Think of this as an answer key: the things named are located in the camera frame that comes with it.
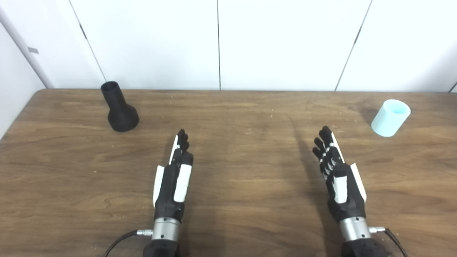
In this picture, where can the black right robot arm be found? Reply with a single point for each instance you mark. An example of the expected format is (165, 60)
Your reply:
(355, 230)

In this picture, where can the black nozzle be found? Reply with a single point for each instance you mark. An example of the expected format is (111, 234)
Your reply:
(121, 114)

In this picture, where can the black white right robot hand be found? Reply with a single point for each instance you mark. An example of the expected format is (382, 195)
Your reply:
(351, 203)

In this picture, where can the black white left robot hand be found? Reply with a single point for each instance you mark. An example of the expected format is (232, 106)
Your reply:
(167, 189)

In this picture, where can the small grey wall tag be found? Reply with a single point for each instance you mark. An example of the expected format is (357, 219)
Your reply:
(33, 50)

